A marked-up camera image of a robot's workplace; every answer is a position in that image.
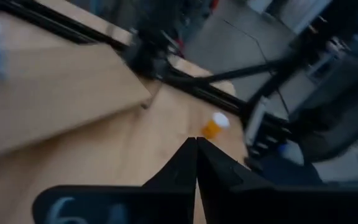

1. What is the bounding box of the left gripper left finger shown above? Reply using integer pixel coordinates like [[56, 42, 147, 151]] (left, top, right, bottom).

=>
[[32, 136, 197, 224]]

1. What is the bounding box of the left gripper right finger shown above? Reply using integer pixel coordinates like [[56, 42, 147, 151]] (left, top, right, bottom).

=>
[[196, 137, 358, 224]]

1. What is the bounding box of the orange bottle white cap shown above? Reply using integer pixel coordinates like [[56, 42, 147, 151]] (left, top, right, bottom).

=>
[[200, 111, 231, 141]]

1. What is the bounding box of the blue office chair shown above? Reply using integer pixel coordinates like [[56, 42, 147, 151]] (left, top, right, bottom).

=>
[[256, 146, 326, 187]]

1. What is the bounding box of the grey mesh office chair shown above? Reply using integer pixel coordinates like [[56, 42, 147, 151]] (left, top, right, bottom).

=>
[[290, 55, 358, 163]]

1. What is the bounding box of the silver frame bracket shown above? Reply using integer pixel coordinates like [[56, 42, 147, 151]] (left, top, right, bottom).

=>
[[243, 95, 270, 147]]

